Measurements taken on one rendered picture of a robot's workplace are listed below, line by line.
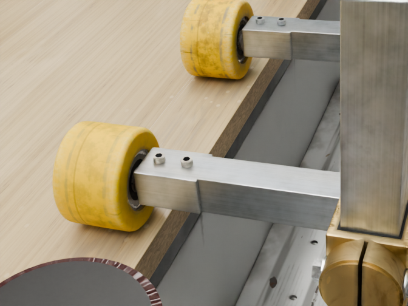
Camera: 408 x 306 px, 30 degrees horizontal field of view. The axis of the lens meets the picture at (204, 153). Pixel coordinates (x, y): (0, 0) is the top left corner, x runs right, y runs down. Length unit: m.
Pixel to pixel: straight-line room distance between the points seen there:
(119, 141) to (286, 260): 0.47
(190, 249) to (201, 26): 0.22
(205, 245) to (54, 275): 0.56
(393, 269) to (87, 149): 0.24
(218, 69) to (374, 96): 0.36
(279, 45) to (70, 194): 0.28
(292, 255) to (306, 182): 0.46
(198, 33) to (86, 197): 0.26
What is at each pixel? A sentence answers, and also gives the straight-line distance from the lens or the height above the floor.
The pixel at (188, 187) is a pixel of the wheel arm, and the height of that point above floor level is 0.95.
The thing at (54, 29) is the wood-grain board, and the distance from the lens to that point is 0.97.
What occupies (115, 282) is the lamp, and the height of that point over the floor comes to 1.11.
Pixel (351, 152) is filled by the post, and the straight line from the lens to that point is 0.44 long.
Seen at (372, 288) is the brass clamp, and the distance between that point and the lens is 0.46.
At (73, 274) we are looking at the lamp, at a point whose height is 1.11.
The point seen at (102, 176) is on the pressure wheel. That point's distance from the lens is 0.55.
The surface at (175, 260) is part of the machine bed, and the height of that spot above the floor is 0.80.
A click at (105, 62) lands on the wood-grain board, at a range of 0.86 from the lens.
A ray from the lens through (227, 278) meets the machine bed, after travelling 0.88.
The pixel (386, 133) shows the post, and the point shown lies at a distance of 0.43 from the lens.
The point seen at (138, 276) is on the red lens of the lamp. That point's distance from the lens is 0.24.
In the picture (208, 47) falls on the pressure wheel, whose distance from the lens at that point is 0.75.
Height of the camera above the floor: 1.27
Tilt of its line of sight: 33 degrees down
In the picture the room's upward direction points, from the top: 7 degrees counter-clockwise
